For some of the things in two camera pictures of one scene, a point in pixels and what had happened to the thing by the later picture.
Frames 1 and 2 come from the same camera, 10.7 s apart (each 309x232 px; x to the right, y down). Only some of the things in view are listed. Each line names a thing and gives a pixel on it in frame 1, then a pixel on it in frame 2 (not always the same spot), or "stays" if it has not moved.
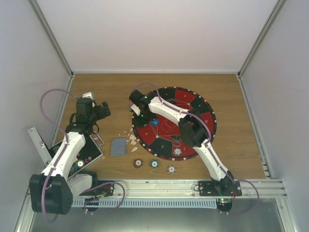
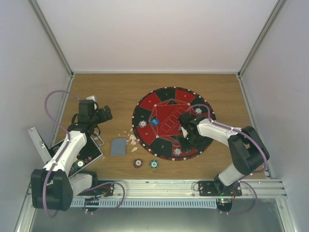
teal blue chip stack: x=154 y=163 stays
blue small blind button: x=155 y=122 stays
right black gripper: x=141 y=123 → x=185 y=146
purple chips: x=177 y=151 stays
